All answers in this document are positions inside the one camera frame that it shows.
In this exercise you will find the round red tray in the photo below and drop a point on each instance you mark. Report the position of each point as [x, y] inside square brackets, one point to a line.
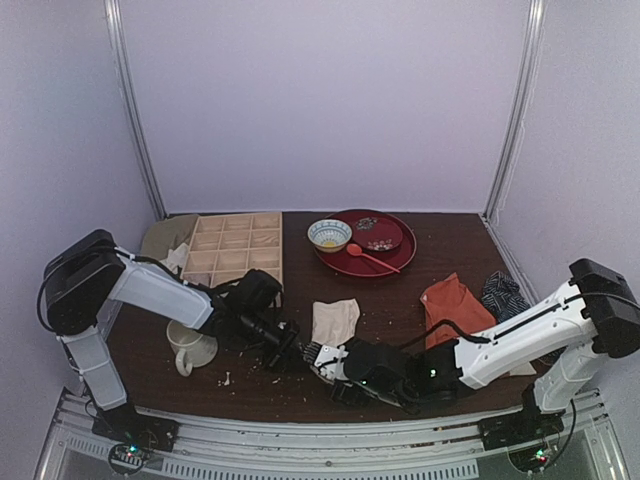
[399, 257]

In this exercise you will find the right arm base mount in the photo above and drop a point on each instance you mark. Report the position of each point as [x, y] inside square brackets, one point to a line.
[523, 426]

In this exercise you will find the blue patterned bowl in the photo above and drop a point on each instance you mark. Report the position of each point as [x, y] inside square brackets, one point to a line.
[329, 235]

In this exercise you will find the orange underwear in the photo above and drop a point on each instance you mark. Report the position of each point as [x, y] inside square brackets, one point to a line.
[452, 300]

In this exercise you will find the red plastic spoon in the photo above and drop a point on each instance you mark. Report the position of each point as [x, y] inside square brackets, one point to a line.
[356, 251]

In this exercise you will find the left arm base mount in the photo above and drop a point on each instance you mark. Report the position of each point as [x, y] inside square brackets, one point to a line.
[124, 424]

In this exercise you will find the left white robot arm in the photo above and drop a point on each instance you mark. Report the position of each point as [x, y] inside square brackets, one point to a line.
[94, 271]

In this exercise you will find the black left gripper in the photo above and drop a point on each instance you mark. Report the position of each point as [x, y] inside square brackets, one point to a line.
[282, 344]

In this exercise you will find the aluminium frame post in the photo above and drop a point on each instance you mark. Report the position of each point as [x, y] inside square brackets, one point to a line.
[117, 40]
[522, 94]

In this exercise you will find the right aluminium frame post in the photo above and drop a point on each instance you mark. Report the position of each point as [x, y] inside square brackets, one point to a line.
[522, 94]

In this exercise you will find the left aluminium frame post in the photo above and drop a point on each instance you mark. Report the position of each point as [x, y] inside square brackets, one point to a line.
[117, 40]

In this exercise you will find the wooden compartment tray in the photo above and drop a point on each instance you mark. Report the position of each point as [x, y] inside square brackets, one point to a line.
[225, 247]

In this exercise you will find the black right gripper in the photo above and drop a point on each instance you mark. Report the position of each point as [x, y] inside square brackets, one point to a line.
[343, 373]

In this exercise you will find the beige underwear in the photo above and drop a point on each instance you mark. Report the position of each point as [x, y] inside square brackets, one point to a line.
[333, 324]

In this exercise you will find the striped dark underwear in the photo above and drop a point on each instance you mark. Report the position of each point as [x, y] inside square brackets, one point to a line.
[502, 298]

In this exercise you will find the olive cloth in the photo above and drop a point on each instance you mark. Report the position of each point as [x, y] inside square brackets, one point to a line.
[168, 241]

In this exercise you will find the red floral small plate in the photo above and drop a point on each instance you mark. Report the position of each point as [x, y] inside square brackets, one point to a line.
[376, 233]

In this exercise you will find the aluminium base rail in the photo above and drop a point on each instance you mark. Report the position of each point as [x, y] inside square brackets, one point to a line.
[439, 448]

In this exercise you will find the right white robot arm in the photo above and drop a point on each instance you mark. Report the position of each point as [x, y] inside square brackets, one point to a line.
[590, 318]

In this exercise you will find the white ceramic mug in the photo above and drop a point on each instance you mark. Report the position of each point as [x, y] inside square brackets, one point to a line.
[191, 349]

